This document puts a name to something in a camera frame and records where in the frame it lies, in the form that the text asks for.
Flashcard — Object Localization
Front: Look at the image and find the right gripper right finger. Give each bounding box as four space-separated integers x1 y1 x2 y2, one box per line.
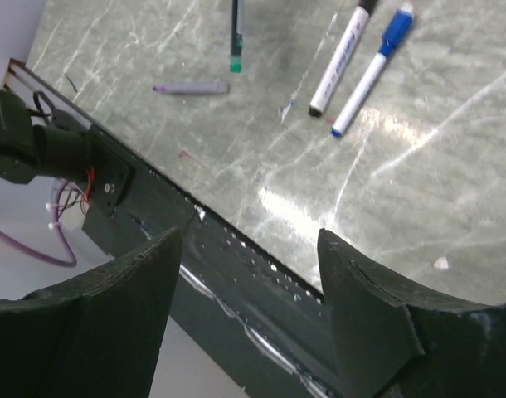
317 229 506 397

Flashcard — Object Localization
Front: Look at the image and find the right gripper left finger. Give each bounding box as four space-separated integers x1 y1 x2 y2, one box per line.
0 228 182 397

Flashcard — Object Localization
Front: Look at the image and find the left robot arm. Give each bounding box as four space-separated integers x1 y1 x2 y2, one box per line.
0 90 133 216

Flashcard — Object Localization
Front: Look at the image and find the blue white marker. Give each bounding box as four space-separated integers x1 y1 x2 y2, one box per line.
331 52 387 138

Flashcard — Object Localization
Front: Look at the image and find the purple pen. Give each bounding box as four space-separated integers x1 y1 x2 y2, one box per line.
152 80 230 95

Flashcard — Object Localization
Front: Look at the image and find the blue marker cap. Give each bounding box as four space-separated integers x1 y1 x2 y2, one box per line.
378 2 415 58

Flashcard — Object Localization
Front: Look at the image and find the black white marker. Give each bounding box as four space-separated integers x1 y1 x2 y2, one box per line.
309 3 371 118

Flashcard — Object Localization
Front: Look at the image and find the green pen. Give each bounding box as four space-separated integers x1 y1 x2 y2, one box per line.
230 0 244 73

